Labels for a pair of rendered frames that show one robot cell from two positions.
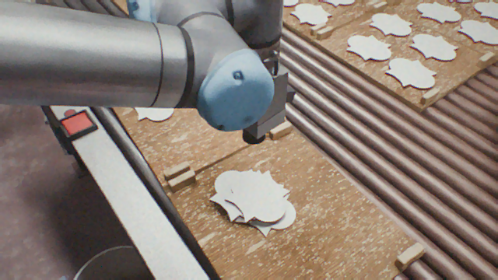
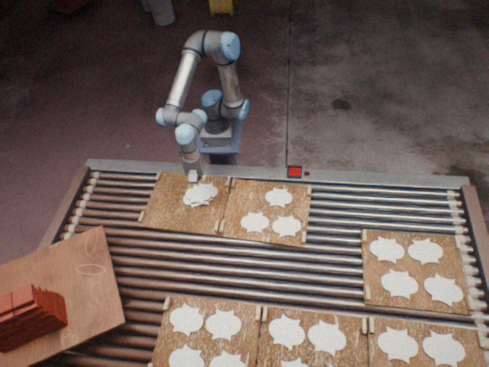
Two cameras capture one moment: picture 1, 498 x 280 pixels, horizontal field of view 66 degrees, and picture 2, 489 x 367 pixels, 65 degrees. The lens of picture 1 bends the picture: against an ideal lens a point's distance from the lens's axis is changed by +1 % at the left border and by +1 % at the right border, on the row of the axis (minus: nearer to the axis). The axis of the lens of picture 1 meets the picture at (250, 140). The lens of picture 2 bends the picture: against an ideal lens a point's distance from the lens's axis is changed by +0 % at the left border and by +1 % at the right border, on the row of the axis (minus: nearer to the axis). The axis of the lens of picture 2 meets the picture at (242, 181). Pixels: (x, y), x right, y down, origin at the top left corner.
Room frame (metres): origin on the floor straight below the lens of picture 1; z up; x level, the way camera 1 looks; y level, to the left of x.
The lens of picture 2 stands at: (1.51, -0.55, 2.52)
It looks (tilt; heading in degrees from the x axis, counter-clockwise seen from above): 52 degrees down; 142
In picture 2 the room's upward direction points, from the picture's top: 9 degrees counter-clockwise
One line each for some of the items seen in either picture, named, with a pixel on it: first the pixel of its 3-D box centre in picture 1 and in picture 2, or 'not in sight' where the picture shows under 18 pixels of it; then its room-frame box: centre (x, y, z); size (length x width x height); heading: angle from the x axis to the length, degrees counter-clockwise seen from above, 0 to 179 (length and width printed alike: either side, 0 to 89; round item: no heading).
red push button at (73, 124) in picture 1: (78, 124); (294, 172); (0.68, 0.44, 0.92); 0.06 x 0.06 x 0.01; 37
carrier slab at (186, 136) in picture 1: (191, 106); (267, 211); (0.75, 0.16, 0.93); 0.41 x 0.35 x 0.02; 34
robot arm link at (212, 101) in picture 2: not in sight; (213, 104); (0.13, 0.40, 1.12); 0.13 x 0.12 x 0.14; 26
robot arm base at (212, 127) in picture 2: not in sight; (215, 119); (0.12, 0.39, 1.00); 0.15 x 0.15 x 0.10
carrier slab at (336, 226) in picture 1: (285, 220); (187, 202); (0.40, -0.07, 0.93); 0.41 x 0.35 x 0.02; 35
